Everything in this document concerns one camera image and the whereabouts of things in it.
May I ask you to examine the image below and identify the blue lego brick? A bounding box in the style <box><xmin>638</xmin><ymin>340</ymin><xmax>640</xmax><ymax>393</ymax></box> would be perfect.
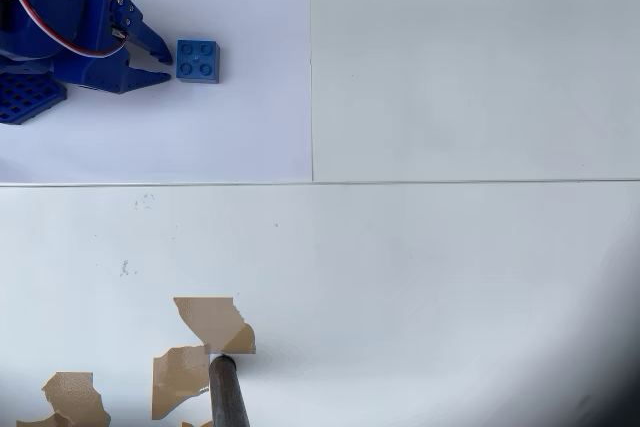
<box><xmin>175</xmin><ymin>38</ymin><xmax>222</xmax><ymax>84</ymax></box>

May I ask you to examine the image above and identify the white paper sheet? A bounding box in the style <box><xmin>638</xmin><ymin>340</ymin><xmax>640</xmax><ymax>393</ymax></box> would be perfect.
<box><xmin>0</xmin><ymin>0</ymin><xmax>314</xmax><ymax>187</ymax></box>

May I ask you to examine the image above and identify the dark metal stand pole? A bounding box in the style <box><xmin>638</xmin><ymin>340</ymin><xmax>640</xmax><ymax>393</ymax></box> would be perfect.
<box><xmin>207</xmin><ymin>354</ymin><xmax>251</xmax><ymax>427</ymax></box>

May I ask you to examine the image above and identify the white and red servo cable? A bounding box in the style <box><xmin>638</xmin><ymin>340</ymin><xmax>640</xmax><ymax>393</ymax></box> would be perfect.
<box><xmin>0</xmin><ymin>0</ymin><xmax>129</xmax><ymax>59</ymax></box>

